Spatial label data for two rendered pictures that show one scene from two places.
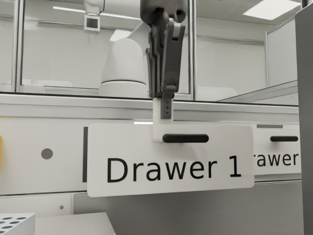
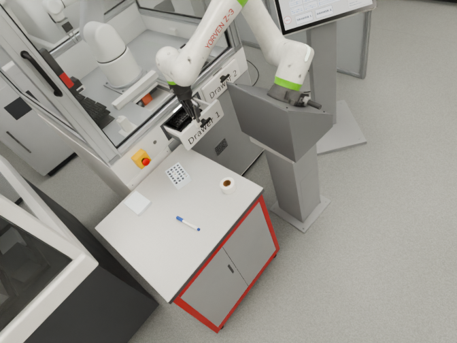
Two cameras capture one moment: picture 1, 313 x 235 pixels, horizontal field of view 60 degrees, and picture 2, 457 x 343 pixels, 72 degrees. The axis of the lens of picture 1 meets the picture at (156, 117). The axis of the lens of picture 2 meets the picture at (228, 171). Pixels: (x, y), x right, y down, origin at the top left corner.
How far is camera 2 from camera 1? 1.30 m
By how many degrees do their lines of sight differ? 55
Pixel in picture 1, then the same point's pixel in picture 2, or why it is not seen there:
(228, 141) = (213, 109)
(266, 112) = (214, 67)
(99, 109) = (160, 116)
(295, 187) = not seen: hidden behind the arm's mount
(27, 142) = (147, 143)
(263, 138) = (217, 80)
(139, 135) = (192, 128)
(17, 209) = (156, 160)
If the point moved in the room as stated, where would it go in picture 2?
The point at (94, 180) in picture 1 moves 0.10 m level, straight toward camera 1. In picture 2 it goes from (188, 146) to (200, 154)
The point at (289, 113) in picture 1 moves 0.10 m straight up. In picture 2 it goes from (222, 60) to (217, 43)
